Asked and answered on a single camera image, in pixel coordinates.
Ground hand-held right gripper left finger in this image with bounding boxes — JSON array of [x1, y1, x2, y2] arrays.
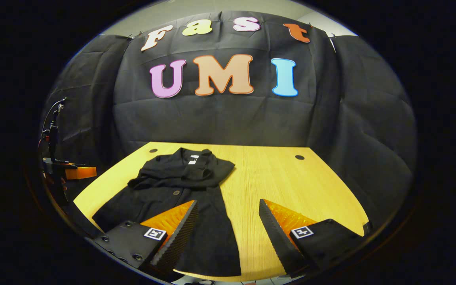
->
[[93, 200, 199, 277]]

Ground black button shirt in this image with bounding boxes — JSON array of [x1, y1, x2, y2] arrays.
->
[[92, 148, 241, 277]]

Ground thin black cable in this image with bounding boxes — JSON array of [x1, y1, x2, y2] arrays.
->
[[41, 99, 66, 137]]

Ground black backdrop cloth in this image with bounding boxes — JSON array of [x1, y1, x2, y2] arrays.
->
[[40, 11, 418, 238]]

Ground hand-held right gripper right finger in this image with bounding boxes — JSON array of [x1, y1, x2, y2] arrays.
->
[[258, 199, 371, 277]]

